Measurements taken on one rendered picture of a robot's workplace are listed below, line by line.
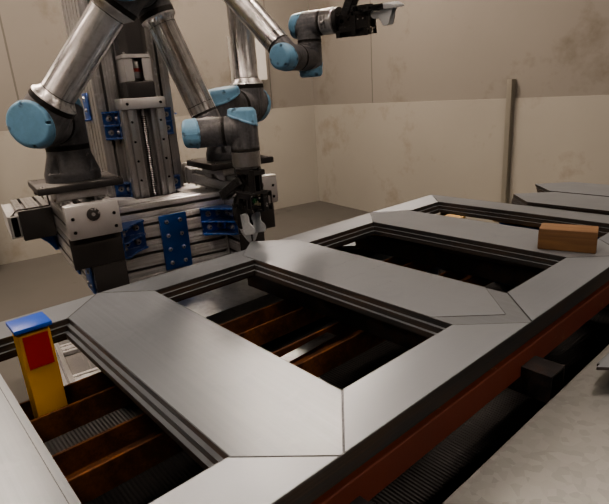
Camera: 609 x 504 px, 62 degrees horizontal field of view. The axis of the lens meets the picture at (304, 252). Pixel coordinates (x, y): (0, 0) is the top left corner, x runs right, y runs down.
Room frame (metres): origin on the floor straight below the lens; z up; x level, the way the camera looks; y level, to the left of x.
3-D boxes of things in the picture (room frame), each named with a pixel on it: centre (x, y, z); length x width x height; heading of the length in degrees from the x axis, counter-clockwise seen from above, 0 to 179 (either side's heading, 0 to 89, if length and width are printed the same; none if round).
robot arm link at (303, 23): (1.72, -0.06, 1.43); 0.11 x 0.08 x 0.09; 58
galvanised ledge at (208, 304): (1.56, 0.05, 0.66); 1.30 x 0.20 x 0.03; 130
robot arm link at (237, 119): (1.35, 0.14, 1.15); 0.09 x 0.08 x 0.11; 91
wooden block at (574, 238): (1.12, -0.61, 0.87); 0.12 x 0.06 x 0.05; 58
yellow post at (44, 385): (0.81, 0.48, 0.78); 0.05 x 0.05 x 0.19; 40
